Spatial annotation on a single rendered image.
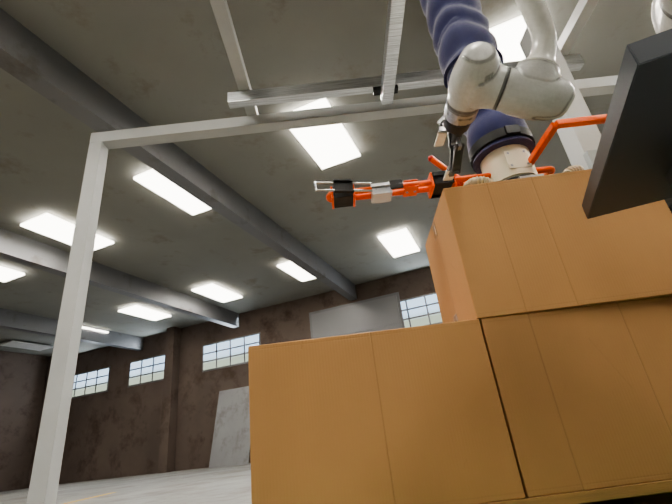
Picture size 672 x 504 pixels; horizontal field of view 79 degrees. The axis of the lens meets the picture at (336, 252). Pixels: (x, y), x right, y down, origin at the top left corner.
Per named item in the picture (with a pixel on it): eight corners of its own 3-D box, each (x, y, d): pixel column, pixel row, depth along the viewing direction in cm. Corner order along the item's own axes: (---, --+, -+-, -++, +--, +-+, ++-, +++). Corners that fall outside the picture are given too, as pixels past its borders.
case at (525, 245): (622, 326, 140) (580, 225, 157) (712, 288, 104) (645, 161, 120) (448, 348, 141) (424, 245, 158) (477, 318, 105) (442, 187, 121)
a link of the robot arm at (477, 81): (439, 109, 107) (489, 122, 105) (453, 59, 93) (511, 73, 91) (450, 80, 111) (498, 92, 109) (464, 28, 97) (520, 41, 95)
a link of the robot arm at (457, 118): (451, 114, 106) (446, 130, 112) (485, 111, 107) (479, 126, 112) (443, 89, 110) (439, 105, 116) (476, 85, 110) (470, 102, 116)
